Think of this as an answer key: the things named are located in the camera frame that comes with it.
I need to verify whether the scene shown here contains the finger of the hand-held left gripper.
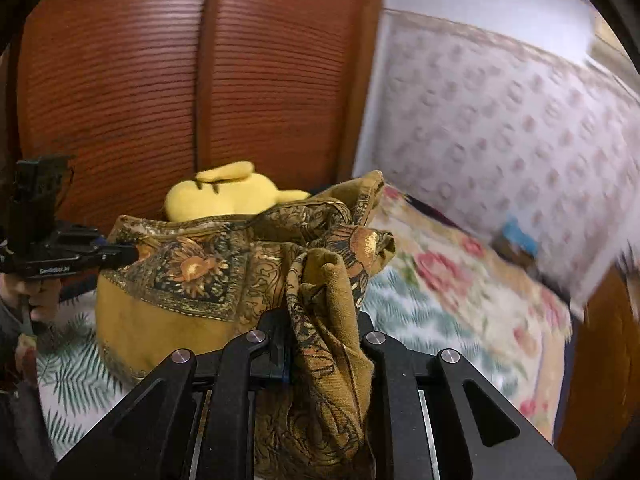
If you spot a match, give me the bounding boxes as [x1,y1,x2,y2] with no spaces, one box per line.
[60,241,140,274]
[55,227,108,249]

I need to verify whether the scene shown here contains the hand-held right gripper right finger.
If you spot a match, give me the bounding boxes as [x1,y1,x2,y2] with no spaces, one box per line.
[357,312,576,480]

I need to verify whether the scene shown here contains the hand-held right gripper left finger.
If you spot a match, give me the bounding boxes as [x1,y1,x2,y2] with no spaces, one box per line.
[50,310,293,480]

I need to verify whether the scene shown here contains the brown patterned shirt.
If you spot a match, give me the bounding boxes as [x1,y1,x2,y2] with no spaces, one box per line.
[95,170,397,480]

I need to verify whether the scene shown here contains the person's left hand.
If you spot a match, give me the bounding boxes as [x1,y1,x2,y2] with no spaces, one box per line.
[4,274,65,325]

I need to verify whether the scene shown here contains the floral bedsheet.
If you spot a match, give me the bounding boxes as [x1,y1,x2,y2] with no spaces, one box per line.
[35,182,576,461]

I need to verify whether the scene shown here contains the yellow plush toy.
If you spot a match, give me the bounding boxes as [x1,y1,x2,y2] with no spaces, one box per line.
[164,161,311,223]

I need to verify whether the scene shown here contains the wooden louvered wardrobe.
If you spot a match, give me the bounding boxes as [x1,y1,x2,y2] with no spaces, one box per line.
[0,0,386,231]

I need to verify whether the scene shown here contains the small cardboard box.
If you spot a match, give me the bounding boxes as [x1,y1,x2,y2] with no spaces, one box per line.
[492,240,536,267]

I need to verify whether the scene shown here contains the blue cloth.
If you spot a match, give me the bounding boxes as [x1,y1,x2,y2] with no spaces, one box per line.
[502,217,539,256]

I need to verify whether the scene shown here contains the low wooden cabinet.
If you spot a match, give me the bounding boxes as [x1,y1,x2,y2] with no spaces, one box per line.
[555,265,640,466]

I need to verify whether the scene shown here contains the ring patterned sheer curtain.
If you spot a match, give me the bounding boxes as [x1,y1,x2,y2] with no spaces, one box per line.
[352,7,640,306]

